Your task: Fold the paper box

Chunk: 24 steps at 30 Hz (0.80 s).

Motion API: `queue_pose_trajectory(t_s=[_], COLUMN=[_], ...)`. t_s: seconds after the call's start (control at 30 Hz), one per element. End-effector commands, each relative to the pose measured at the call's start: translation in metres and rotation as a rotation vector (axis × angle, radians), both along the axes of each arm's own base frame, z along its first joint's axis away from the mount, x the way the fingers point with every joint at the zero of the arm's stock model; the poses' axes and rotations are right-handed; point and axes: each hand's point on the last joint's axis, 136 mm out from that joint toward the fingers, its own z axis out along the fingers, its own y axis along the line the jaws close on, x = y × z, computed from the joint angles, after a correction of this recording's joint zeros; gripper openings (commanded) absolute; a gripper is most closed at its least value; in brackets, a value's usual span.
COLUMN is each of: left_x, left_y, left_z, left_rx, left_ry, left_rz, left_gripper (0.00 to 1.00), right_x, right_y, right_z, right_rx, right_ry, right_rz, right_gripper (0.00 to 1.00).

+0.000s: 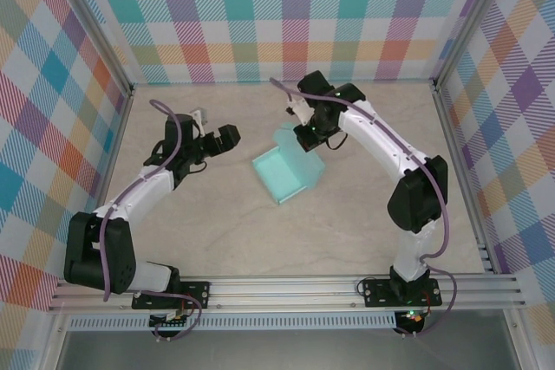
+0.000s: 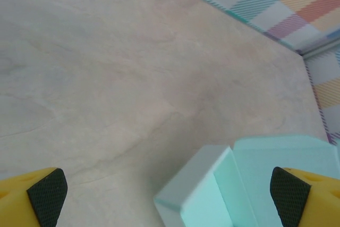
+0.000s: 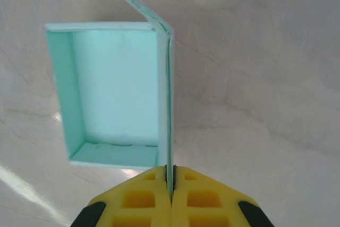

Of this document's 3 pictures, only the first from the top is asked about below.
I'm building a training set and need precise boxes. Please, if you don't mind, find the aluminium side rail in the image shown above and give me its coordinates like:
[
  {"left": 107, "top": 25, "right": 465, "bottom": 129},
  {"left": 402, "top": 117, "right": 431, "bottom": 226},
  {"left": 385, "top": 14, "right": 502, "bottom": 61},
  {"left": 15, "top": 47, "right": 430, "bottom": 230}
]
[
  {"left": 84, "top": 86, "right": 135, "bottom": 224},
  {"left": 431, "top": 81, "right": 498, "bottom": 276}
]

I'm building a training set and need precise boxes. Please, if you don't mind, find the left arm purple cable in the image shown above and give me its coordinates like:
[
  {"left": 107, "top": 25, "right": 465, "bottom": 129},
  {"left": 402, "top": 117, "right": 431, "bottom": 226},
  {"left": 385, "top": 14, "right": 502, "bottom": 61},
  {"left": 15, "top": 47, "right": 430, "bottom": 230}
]
[{"left": 100, "top": 99, "right": 204, "bottom": 342}]

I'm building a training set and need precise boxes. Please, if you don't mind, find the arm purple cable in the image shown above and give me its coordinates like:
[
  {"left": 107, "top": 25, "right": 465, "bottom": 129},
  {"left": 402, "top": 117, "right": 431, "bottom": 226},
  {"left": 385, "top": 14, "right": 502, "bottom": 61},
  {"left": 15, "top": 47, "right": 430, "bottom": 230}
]
[
  {"left": 100, "top": 99, "right": 204, "bottom": 342},
  {"left": 269, "top": 77, "right": 459, "bottom": 339}
]

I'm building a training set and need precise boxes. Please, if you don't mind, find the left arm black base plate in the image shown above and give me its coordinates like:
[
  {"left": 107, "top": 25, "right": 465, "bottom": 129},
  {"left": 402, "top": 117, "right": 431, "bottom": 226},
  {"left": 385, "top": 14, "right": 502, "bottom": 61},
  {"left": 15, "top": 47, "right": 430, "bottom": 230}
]
[{"left": 131, "top": 281, "right": 212, "bottom": 311}]

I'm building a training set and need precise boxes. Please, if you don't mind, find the wide aluminium mounting rail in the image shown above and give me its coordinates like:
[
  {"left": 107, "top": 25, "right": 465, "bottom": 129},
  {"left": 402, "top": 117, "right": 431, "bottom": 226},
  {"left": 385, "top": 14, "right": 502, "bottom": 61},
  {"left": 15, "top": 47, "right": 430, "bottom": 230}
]
[{"left": 47, "top": 274, "right": 528, "bottom": 313}]

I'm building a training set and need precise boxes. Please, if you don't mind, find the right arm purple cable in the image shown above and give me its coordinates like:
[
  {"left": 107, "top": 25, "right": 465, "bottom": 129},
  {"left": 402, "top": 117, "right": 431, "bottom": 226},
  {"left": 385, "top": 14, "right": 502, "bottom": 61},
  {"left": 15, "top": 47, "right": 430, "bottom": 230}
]
[{"left": 269, "top": 77, "right": 459, "bottom": 339}]

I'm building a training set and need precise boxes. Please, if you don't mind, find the aluminium frame post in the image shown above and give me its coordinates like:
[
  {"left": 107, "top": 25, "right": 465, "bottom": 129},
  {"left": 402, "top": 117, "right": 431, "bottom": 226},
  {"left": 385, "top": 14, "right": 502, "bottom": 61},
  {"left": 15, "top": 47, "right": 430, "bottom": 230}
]
[
  {"left": 431, "top": 0, "right": 521, "bottom": 89},
  {"left": 41, "top": 0, "right": 135, "bottom": 98}
]

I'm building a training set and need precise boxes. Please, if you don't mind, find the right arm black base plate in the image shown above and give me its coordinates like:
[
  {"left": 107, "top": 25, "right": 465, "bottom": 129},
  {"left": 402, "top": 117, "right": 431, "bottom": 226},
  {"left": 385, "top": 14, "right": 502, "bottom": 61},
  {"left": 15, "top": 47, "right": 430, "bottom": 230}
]
[{"left": 362, "top": 277, "right": 442, "bottom": 308}]

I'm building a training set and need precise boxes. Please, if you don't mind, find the slotted grey cable duct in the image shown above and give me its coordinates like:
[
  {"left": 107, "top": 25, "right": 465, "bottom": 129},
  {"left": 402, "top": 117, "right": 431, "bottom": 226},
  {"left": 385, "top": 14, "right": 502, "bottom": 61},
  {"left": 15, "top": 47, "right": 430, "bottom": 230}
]
[{"left": 69, "top": 315, "right": 398, "bottom": 331}]

